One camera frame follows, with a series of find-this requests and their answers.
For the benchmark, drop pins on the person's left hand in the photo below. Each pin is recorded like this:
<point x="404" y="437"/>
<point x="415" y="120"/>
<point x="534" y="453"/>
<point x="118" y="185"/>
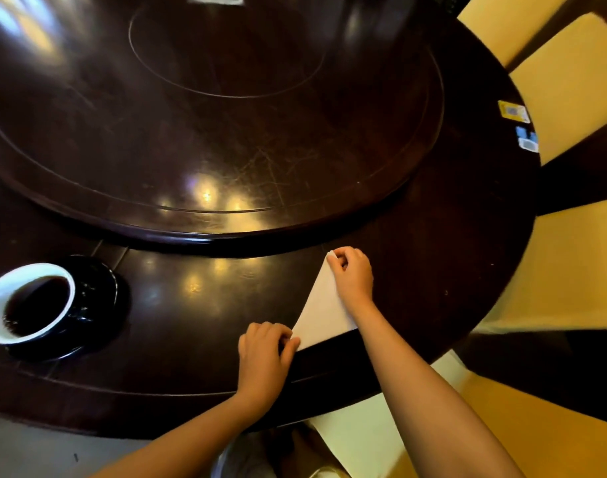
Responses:
<point x="260" y="365"/>

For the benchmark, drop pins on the blue and white sticker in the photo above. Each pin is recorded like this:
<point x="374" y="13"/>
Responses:
<point x="527" y="140"/>

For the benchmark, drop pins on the person's light clothing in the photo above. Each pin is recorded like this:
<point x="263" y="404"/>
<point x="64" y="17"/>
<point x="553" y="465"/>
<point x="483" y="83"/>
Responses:
<point x="263" y="455"/>

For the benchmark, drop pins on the dark wooden lazy susan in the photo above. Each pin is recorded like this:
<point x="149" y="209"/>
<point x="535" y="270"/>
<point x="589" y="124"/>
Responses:
<point x="209" y="119"/>

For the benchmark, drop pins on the person's right hand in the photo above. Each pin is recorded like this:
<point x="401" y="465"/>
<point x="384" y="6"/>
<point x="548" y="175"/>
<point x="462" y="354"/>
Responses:
<point x="356" y="283"/>

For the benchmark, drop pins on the person's right forearm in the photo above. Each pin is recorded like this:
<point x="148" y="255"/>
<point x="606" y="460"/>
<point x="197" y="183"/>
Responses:
<point x="428" y="403"/>

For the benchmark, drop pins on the person's left forearm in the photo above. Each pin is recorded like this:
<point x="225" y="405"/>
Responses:
<point x="184" y="443"/>

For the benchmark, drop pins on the black glossy saucer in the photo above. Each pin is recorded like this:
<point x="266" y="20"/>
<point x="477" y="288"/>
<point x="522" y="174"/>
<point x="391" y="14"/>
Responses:
<point x="97" y="298"/>

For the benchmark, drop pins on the person's left thumb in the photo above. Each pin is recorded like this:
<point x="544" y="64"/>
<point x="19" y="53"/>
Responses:
<point x="289" y="354"/>

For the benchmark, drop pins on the yellow upholstered chair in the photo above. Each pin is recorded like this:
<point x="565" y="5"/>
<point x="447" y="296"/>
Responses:
<point x="572" y="84"/>
<point x="547" y="433"/>
<point x="507" y="24"/>
<point x="567" y="273"/>

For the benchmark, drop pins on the person's right thumb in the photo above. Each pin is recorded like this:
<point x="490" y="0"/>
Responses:
<point x="334" y="266"/>

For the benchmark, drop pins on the white napkin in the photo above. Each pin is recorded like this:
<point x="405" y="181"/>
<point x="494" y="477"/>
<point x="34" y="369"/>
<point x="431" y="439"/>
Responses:
<point x="323" y="313"/>

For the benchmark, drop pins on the yellow sticker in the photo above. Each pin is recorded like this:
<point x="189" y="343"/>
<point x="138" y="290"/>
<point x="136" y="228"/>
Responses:
<point x="514" y="111"/>

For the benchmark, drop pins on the white hanging cloth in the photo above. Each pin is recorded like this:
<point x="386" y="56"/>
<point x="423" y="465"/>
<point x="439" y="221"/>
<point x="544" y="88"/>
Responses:
<point x="368" y="433"/>

